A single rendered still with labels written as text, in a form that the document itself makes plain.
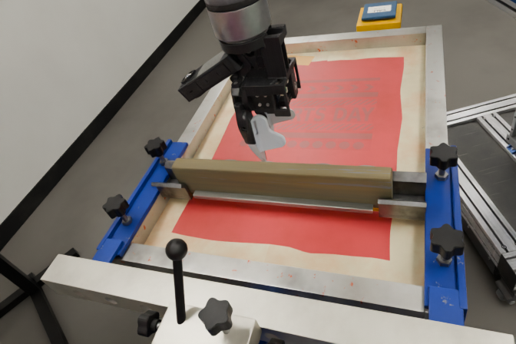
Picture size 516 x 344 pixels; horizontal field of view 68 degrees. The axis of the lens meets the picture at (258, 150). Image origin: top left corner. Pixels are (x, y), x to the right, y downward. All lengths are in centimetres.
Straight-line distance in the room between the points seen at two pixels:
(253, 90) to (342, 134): 38
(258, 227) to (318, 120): 32
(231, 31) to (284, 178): 29
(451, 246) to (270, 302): 25
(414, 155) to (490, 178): 102
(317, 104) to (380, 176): 38
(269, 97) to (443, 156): 29
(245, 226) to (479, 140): 141
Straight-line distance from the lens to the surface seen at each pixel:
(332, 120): 92
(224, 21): 48
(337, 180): 65
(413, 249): 68
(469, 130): 202
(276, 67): 52
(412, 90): 98
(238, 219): 76
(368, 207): 68
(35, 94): 285
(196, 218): 80
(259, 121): 57
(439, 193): 69
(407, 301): 60
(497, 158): 190
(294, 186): 68
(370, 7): 136
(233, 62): 53
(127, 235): 78
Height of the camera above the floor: 153
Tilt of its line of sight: 41 degrees down
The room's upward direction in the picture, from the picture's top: 19 degrees counter-clockwise
